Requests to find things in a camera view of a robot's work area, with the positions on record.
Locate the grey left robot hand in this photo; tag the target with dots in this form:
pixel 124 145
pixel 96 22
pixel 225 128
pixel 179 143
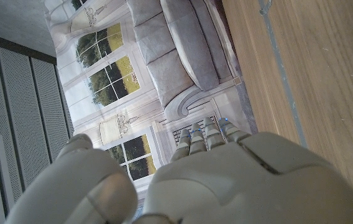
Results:
pixel 241 186

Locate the printed sofa room backdrop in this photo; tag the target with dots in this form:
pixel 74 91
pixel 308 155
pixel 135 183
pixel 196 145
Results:
pixel 114 74

